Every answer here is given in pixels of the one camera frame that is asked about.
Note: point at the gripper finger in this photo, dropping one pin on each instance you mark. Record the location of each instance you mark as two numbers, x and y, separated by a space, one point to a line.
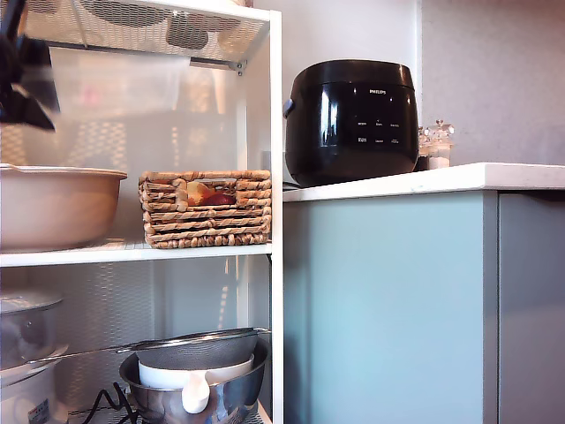
22 108
39 75

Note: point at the clear plastic microwave lid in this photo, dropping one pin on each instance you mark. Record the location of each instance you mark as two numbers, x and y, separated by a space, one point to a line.
119 79

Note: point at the glass pot lid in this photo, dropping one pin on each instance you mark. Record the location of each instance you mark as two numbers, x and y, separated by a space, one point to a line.
26 302

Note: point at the white metal shelf unit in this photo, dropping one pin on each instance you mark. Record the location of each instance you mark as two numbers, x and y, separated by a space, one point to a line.
277 265

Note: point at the large beige bowl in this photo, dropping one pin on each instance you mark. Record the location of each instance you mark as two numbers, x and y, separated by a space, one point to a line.
57 212

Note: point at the dark square container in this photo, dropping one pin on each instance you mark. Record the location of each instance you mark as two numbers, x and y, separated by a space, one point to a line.
187 33

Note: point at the pale round cup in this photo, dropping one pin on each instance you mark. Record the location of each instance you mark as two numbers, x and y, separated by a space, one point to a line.
228 40

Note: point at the yellow fruit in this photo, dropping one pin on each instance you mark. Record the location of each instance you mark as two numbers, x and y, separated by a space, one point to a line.
197 192

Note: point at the red apple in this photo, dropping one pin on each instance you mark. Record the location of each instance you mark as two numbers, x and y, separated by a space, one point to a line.
220 199

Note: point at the woven wicker basket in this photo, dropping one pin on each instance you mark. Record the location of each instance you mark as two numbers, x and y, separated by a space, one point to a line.
207 225

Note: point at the steel pot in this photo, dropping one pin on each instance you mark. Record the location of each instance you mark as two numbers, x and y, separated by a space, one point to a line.
26 335

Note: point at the white electric cooker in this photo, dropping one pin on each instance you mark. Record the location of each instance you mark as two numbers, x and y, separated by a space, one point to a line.
22 397

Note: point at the metal mesh sieve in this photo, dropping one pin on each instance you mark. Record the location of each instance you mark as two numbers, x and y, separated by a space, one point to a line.
198 353

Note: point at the black Philips rice cooker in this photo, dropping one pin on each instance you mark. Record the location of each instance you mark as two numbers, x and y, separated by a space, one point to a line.
335 146

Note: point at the steel mixing bowl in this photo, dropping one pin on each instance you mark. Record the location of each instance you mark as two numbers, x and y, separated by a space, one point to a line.
220 397

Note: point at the clear pepper mill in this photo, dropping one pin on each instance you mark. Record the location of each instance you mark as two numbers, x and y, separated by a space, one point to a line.
424 146

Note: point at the clear salt mill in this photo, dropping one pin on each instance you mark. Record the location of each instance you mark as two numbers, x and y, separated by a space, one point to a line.
440 150

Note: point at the grey-blue kitchen cabinet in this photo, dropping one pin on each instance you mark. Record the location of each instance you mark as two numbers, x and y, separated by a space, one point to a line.
388 309

